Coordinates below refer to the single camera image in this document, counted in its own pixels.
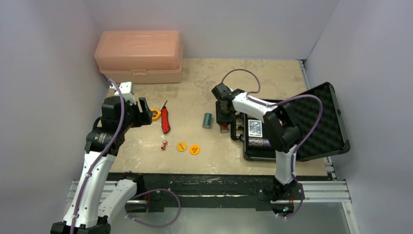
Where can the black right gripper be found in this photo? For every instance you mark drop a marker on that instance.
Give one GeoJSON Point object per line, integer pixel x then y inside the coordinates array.
{"type": "Point", "coordinates": [224, 118]}

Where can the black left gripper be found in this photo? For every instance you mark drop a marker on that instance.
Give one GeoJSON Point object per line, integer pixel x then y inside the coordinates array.
{"type": "Point", "coordinates": [144, 117]}

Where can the orange poker chip stack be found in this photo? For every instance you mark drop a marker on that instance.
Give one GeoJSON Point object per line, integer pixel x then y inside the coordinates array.
{"type": "Point", "coordinates": [223, 128]}

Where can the green poker chip stack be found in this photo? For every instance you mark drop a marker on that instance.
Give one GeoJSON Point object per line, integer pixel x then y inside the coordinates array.
{"type": "Point", "coordinates": [207, 120]}

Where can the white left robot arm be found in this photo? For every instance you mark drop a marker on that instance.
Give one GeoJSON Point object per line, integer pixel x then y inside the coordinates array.
{"type": "Point", "coordinates": [89, 213]}

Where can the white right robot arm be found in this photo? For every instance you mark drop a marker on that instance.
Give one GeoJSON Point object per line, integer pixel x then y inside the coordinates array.
{"type": "Point", "coordinates": [281, 128]}

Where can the black poker set case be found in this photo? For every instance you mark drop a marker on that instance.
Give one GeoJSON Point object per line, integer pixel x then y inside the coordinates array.
{"type": "Point", "coordinates": [328, 138]}

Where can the yellow tape measure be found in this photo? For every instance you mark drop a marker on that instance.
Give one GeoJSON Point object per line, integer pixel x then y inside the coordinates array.
{"type": "Point", "coordinates": [156, 114]}

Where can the blue playing card deck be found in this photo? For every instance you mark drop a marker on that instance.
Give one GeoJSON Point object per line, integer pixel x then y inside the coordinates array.
{"type": "Point", "coordinates": [255, 128]}

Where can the red utility knife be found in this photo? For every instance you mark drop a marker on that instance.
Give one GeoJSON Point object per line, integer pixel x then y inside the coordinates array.
{"type": "Point", "coordinates": [165, 119]}

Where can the blue purple chip row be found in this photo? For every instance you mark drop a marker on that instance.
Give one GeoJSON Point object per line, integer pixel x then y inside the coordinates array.
{"type": "Point", "coordinates": [259, 142]}

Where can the pink plastic storage box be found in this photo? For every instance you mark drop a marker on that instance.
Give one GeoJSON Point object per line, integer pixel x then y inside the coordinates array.
{"type": "Point", "coordinates": [140, 56]}

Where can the orange small blind button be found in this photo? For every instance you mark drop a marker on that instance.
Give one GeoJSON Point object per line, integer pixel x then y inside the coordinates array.
{"type": "Point", "coordinates": [194, 149]}

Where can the yellow big blind button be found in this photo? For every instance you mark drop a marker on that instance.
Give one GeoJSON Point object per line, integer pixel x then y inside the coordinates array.
{"type": "Point", "coordinates": [181, 146]}

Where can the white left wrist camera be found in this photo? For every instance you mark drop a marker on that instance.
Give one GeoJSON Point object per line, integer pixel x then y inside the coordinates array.
{"type": "Point", "coordinates": [127, 91]}

